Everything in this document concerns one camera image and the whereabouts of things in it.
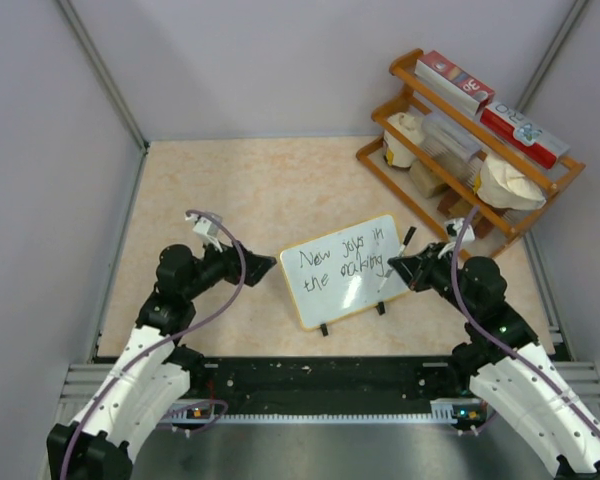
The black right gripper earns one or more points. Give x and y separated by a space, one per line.
417 277

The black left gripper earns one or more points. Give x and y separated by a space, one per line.
251 270

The white board yellow frame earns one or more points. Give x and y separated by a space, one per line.
344 272

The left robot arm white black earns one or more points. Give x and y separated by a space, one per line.
104 438

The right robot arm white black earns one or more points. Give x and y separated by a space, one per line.
505 364

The brown red blocks on shelf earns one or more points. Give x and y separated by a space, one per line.
452 205

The tan block on shelf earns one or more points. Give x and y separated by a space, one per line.
426 181

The wooden two tier shelf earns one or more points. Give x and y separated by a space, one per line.
390 156

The grey clear plastic box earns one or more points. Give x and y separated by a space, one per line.
450 146

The red toothpaste box lower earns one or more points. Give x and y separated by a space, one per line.
535 142

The red toothpaste box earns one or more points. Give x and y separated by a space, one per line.
452 83
535 142

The red toothpaste box upper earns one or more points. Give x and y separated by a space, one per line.
452 83

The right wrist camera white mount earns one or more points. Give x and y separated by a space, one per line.
453 229

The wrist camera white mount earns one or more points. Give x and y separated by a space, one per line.
206 228
453 229

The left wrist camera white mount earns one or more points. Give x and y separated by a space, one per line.
206 228

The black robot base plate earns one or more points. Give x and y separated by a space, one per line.
326 384

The grey slotted cable duct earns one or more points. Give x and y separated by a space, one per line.
453 412

